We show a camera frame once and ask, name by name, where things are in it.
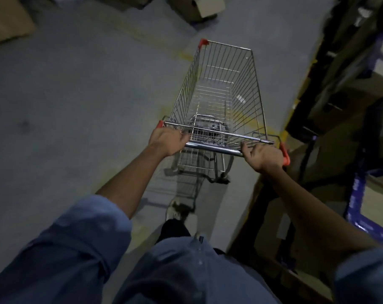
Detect person's right hand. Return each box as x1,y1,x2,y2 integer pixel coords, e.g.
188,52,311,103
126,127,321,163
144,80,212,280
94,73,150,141
241,142,285,173

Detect person's left hand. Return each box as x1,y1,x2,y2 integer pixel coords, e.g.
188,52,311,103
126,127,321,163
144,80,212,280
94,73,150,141
147,126,191,157

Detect metal wire shopping cart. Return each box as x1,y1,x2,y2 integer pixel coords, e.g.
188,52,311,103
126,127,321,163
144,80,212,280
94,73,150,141
156,38,290,184

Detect person's right forearm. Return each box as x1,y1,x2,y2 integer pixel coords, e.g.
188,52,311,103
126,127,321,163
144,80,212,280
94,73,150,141
259,165,382,263

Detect person's left forearm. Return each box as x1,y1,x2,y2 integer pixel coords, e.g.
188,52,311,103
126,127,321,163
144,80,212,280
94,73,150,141
96,149,167,220

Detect person's white shoe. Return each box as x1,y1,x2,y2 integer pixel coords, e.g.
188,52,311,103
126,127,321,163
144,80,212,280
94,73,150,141
166,200,198,233

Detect person's black trousers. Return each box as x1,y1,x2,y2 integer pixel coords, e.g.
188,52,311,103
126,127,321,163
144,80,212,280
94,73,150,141
156,218,227,255

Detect large brown cardboard box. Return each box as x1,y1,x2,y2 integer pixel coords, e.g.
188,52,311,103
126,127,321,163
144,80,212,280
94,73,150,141
226,177,338,304

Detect blue metal storage rack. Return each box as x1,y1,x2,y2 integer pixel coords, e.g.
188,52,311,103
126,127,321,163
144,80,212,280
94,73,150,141
285,0,383,247

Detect blue denim shirt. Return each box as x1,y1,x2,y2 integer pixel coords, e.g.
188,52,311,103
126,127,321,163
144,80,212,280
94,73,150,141
0,194,383,304

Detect open cardboard box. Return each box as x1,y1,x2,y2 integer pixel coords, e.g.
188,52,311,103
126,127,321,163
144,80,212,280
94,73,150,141
170,0,226,23

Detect flat brown cardboard sheet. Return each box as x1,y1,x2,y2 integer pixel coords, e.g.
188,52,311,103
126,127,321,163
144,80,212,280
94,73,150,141
0,0,37,47

